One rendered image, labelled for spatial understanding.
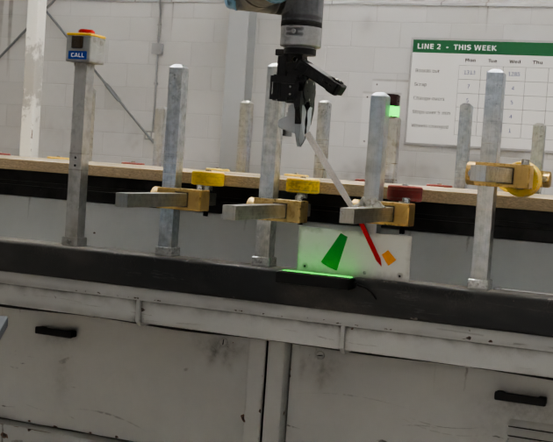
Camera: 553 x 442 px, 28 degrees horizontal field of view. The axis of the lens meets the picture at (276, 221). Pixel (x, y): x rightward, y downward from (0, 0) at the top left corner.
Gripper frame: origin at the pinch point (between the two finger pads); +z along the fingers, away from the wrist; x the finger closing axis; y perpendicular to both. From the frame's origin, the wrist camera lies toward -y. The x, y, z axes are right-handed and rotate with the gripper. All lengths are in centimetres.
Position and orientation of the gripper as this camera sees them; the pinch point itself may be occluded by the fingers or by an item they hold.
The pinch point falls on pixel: (302, 141)
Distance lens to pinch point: 241.1
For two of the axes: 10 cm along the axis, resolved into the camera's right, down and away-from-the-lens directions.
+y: -9.2, -0.8, 3.7
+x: -3.8, 0.2, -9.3
